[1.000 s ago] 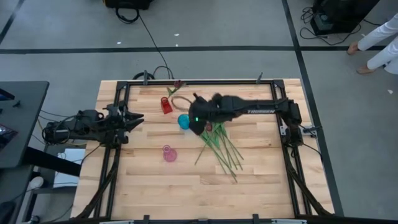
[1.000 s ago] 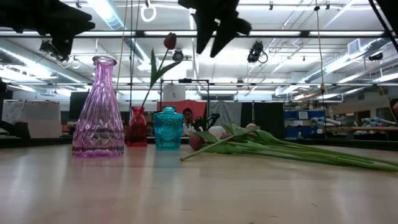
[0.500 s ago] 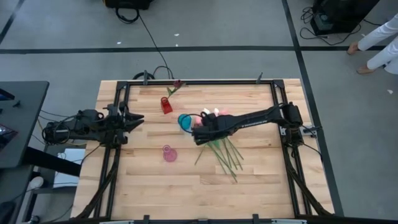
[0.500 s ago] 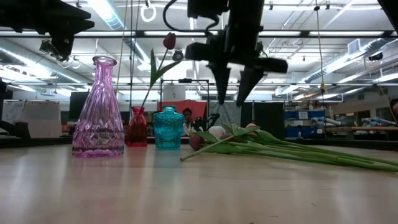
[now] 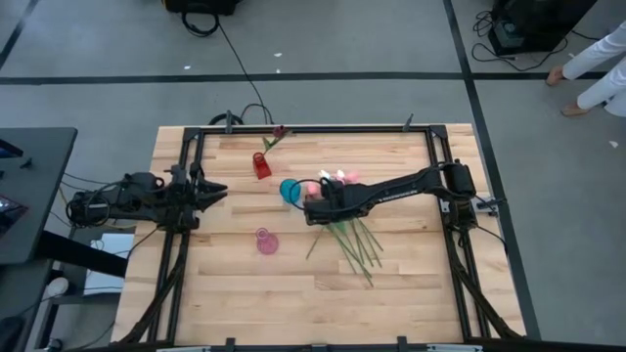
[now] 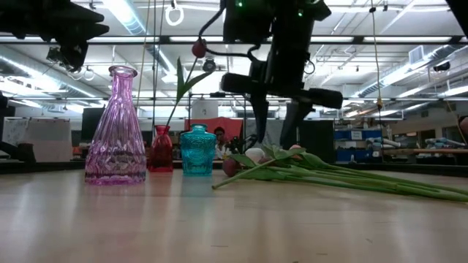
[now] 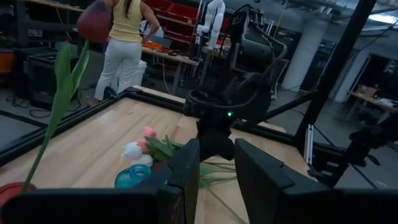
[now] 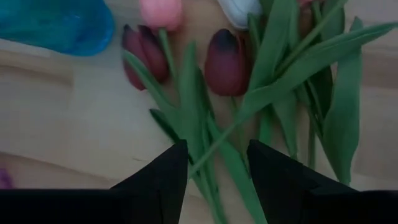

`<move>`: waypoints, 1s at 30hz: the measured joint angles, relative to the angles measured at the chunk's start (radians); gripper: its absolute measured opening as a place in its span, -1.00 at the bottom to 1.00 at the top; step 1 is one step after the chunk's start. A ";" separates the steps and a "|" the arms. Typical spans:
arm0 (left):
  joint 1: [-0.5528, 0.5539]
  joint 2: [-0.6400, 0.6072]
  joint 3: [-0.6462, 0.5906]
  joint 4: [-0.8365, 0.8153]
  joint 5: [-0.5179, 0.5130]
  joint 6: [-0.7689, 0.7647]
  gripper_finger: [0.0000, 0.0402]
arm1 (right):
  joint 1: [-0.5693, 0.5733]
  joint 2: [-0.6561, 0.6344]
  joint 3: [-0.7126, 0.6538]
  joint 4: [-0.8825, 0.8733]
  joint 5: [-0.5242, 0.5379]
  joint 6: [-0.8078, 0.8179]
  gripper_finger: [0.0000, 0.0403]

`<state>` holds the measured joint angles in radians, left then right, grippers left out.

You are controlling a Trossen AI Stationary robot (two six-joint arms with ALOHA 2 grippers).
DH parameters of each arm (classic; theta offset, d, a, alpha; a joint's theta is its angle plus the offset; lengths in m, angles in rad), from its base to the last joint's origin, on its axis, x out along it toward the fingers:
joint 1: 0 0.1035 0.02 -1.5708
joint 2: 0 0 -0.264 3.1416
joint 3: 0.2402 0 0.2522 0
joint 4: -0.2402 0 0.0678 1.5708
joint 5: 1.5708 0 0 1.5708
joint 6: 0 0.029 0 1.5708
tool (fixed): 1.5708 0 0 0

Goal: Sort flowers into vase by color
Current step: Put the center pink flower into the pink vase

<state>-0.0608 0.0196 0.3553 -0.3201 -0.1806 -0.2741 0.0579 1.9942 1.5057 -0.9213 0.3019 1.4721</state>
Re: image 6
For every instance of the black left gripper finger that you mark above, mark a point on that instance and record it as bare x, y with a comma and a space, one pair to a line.
97, 31
91, 19

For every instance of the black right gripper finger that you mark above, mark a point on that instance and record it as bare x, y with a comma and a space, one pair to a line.
260, 117
292, 124

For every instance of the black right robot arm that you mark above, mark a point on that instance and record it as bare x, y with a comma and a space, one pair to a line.
248, 22

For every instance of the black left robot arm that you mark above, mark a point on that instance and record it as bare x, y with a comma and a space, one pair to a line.
18, 16

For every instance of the background black robot arm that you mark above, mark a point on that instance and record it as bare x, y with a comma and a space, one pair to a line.
239, 144

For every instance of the pale background robot arm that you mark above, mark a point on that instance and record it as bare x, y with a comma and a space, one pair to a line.
380, 141
442, 141

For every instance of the teal embossed glass vase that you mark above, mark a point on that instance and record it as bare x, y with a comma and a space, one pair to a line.
197, 153

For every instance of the small red glass vase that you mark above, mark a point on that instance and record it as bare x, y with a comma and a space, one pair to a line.
161, 153

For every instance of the purple ribbed glass vase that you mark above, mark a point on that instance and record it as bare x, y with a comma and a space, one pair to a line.
117, 146

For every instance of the grey cloth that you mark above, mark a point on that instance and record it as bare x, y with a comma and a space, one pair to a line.
274, 135

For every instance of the orange cloth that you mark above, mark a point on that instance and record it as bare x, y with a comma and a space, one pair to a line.
234, 126

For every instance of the black room divider panel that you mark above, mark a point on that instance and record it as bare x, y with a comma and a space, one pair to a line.
321, 142

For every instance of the pink artificial tulip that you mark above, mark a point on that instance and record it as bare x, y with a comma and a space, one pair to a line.
264, 160

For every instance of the person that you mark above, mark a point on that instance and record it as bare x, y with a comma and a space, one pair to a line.
220, 136

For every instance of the blue storage bin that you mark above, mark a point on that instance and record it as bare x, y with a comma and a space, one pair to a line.
358, 156
342, 135

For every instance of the white cylinder bucket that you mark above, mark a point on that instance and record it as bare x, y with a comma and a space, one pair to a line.
204, 109

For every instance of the black overhead light beam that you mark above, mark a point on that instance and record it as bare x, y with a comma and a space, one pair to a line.
358, 39

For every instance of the red tulip with green leaf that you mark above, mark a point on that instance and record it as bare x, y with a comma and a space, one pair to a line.
199, 48

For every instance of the black monitor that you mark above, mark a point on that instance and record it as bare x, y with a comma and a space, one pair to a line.
89, 124

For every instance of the white board panel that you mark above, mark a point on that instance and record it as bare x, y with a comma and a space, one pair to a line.
44, 139

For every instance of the white ceiling air vent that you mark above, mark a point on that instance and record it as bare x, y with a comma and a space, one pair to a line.
416, 55

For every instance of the dark round container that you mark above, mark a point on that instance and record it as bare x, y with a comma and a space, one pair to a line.
25, 153

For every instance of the wooden background table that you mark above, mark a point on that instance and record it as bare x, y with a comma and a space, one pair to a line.
431, 150

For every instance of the black ceiling dome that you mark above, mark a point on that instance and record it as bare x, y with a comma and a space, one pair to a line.
442, 66

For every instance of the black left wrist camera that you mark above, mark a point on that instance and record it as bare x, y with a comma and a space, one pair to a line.
75, 55

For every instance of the black ceiling camera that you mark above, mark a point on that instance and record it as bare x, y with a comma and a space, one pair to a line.
54, 55

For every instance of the round ceiling camera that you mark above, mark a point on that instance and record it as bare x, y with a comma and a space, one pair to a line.
209, 65

